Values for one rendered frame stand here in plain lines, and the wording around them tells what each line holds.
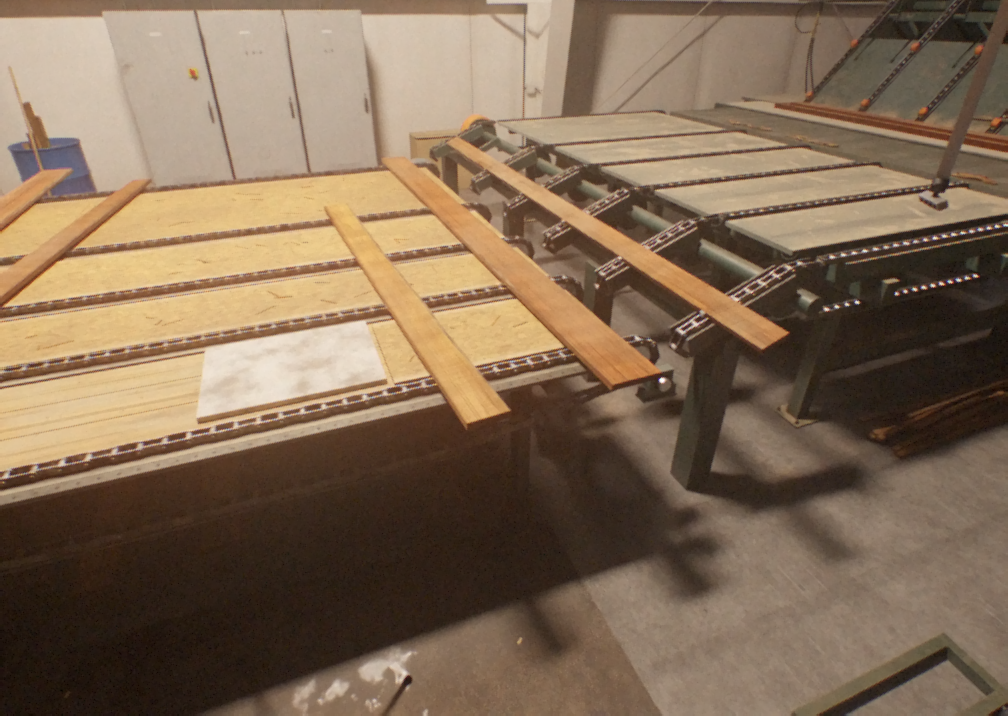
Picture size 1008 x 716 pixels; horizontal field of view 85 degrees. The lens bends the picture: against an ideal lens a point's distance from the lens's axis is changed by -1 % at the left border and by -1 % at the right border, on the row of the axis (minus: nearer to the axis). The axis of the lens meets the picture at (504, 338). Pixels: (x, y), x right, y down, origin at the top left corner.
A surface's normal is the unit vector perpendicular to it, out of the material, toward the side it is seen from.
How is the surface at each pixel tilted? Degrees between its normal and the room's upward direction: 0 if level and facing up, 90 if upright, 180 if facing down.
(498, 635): 0
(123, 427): 0
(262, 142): 90
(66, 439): 0
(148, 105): 90
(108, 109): 88
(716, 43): 88
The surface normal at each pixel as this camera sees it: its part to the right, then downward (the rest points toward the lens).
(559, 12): 0.36, 0.60
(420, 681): 0.00, -0.86
